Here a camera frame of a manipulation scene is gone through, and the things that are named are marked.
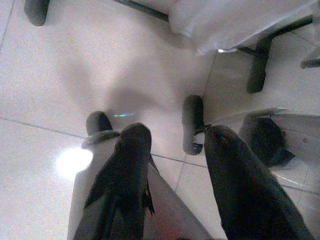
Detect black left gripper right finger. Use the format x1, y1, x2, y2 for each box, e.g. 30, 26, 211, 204
203, 124, 316, 240

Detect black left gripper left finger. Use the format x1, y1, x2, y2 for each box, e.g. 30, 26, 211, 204
73, 122, 155, 240

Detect black robot left foot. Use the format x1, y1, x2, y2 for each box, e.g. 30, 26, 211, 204
81, 111, 122, 151

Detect black robot foot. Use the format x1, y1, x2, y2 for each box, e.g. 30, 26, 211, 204
182, 94, 206, 156
81, 111, 122, 151

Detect grey robot left leg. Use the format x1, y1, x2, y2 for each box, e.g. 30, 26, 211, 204
66, 149, 213, 240

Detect grey robot leg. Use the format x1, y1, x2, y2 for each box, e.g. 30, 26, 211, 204
66, 149, 213, 240
238, 107, 320, 195

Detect grey robot right leg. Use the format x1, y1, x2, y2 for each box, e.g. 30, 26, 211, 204
238, 107, 320, 195

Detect black robot right foot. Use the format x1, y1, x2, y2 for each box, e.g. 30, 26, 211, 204
182, 94, 206, 156

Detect plain white t-shirt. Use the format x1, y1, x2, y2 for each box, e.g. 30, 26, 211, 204
168, 0, 320, 57

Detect clothes rack silver rail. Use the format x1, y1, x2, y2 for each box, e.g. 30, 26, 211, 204
23, 0, 315, 95

